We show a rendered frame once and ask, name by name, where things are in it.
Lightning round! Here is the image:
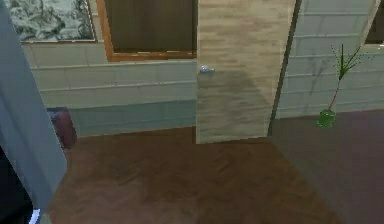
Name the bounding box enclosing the wood framed window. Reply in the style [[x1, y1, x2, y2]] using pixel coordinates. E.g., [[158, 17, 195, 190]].
[[95, 0, 199, 63]]

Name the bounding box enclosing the dark red bin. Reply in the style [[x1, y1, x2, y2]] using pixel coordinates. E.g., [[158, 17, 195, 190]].
[[47, 107, 79, 151]]

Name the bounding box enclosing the pale wooden room door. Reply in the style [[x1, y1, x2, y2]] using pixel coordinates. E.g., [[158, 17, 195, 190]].
[[195, 0, 298, 145]]

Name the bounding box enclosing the house plant in green pot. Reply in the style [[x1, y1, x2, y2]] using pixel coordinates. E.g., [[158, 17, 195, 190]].
[[315, 43, 372, 129]]

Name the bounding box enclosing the pale framed window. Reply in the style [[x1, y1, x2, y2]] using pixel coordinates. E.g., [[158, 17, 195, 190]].
[[359, 0, 384, 48]]

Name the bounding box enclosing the framed grey landscape picture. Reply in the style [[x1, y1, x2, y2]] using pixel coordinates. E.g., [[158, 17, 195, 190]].
[[3, 0, 98, 45]]

